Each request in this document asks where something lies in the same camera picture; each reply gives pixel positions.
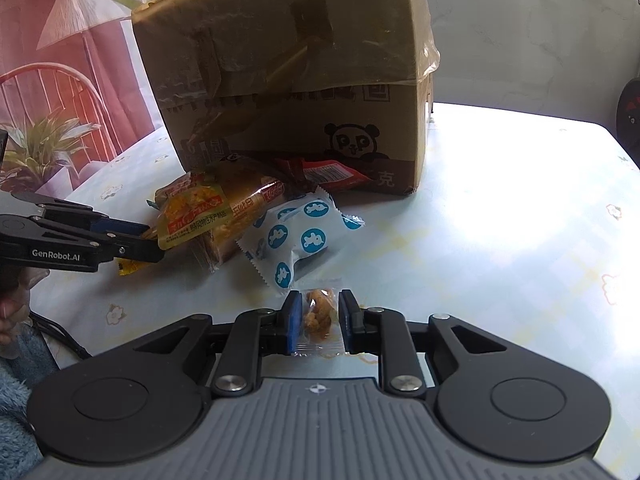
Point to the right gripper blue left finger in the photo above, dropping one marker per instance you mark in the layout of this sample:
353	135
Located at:
243	344

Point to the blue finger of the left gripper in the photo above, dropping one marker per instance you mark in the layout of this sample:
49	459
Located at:
109	226

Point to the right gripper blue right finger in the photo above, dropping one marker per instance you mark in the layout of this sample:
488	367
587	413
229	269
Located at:
384	333

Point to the clear small pastry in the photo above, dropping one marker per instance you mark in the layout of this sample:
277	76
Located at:
320	333

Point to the yellow snack packet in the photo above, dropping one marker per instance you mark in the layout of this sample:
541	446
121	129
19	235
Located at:
189	210

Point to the left hand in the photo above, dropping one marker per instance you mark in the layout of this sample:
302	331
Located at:
16	284

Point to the white blue dotted packet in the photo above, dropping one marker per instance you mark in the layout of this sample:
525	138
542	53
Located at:
296	230

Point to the brown bread package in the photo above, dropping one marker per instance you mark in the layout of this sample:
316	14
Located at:
255	190

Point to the red patterned curtain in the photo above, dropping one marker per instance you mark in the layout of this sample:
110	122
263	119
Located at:
74	93

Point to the red barcode snack packet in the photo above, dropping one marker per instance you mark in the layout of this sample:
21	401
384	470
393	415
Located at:
331	175

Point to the blue fleece sleeve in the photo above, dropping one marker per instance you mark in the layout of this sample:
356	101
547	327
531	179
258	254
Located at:
33	364

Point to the brown cardboard box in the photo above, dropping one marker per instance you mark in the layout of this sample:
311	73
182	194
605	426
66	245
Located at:
344	80

